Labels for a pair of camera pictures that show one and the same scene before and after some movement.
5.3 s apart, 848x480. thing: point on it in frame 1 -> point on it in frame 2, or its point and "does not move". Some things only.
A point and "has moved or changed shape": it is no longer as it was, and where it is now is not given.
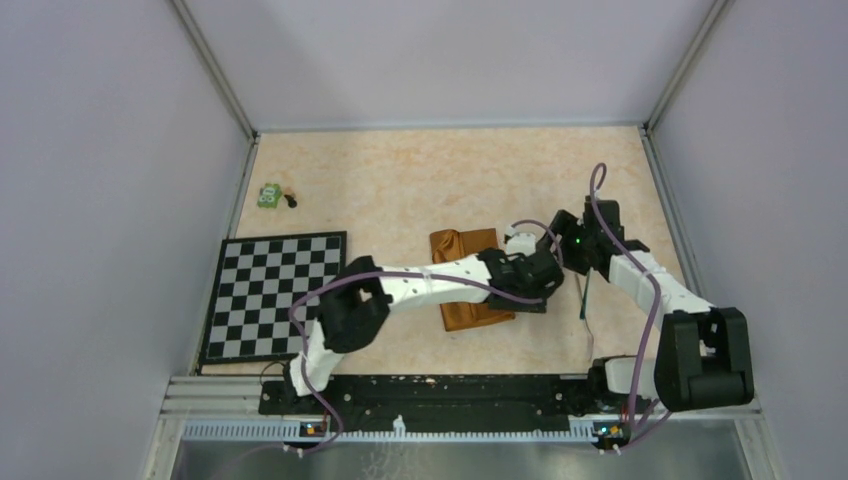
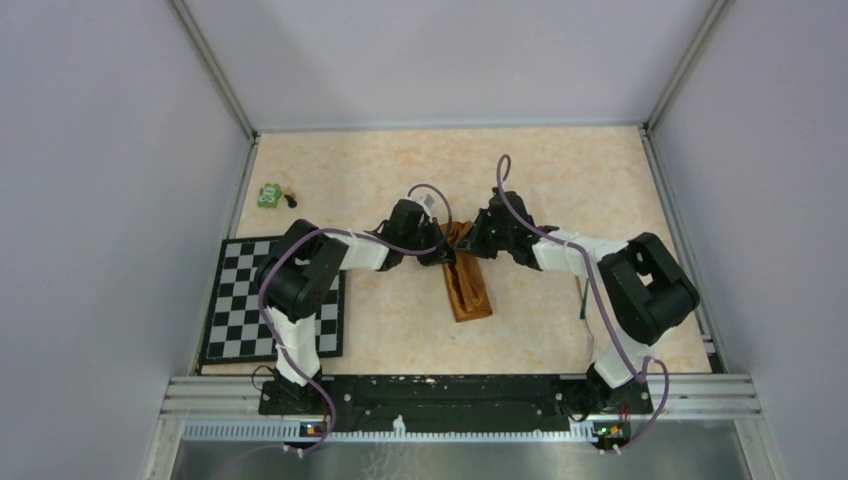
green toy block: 269,195 does not move
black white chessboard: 257,280 does not move
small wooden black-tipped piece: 291,198 does not move
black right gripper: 565,225 -> 472,240
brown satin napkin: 450,244 has moved or changed shape
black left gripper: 522,306 -> 442,254
